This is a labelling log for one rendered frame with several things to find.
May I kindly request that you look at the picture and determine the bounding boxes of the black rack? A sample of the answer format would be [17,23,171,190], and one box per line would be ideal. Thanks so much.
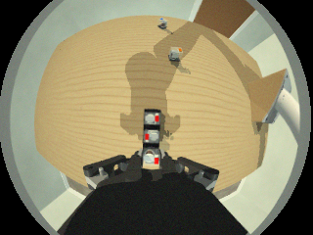
[143,109,161,149]

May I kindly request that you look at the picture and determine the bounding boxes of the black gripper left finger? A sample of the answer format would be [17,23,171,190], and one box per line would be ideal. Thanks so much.
[83,148,144,190]

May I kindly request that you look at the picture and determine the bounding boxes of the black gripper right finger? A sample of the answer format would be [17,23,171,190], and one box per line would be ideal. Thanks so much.
[159,149,219,192]

